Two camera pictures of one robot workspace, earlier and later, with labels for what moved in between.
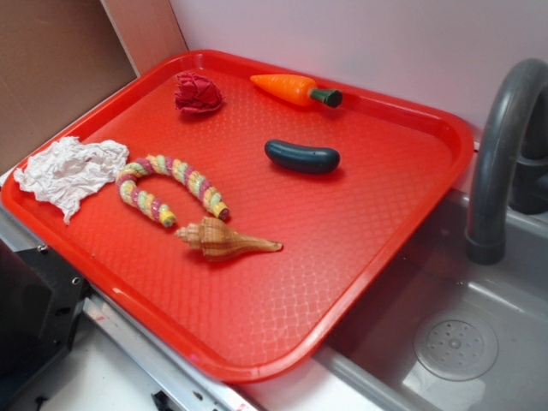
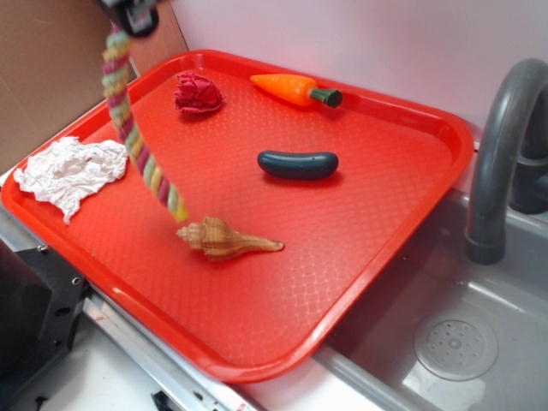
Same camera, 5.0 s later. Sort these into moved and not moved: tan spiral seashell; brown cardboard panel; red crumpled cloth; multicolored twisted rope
Moved: multicolored twisted rope
Not moved: brown cardboard panel; red crumpled cloth; tan spiral seashell
